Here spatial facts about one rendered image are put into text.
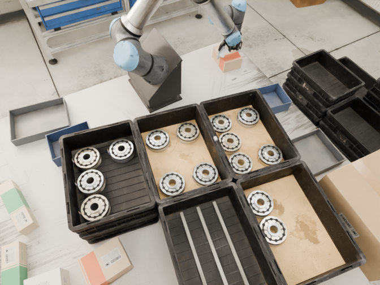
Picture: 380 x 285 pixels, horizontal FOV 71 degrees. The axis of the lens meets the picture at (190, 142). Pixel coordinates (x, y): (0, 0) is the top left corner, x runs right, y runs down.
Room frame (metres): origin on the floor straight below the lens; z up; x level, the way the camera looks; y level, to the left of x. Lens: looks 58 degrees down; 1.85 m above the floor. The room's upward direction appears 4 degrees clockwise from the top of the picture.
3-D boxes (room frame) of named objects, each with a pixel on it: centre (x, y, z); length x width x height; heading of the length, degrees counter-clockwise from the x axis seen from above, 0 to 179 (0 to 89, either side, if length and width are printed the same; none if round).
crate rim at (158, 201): (0.55, 0.04, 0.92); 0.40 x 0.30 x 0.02; 22
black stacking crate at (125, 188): (0.44, 0.32, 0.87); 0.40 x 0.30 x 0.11; 22
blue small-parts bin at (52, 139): (0.65, 0.56, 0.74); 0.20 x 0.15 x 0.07; 120
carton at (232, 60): (1.34, -0.19, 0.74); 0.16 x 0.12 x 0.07; 27
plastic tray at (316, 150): (0.68, -0.58, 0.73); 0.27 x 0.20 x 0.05; 118
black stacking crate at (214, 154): (0.55, 0.04, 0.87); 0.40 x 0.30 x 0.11; 22
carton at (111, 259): (0.13, 0.29, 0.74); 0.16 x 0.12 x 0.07; 126
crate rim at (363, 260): (0.29, -0.39, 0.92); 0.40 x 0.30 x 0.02; 22
